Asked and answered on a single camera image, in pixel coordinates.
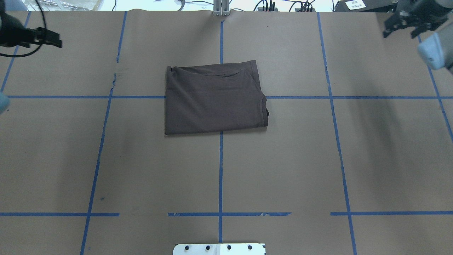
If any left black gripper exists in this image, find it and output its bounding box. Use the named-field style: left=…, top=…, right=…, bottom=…
left=0, top=13, right=63, bottom=48

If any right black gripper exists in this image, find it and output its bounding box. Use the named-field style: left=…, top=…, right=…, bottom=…
left=382, top=0, right=453, bottom=39

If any brown t-shirt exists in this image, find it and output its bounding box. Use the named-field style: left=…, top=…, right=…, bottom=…
left=164, top=60, right=270, bottom=135

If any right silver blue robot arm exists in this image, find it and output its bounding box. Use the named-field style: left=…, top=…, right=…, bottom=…
left=383, top=0, right=453, bottom=73

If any aluminium frame post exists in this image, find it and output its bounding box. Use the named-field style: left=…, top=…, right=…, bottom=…
left=213, top=0, right=231, bottom=16

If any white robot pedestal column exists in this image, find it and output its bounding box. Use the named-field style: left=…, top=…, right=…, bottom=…
left=172, top=243, right=266, bottom=255

